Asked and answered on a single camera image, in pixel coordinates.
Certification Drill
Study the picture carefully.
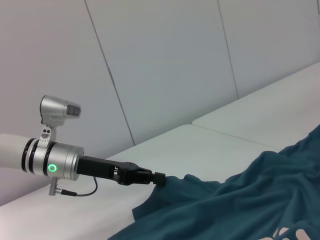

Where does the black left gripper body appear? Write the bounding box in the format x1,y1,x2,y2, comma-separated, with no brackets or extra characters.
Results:
76,156,141,187

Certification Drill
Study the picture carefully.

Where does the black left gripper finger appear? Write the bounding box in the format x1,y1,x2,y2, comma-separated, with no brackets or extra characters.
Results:
136,166,166,187

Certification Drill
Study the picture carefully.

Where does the teal t-shirt with FREE print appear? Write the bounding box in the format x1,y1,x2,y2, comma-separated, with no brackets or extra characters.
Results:
107,124,320,240

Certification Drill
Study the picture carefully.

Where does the left arm cable with plug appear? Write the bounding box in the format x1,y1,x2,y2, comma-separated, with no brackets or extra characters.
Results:
48,176,98,198

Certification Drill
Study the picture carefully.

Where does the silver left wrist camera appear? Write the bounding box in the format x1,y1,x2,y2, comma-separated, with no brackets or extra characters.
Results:
39,94,82,148

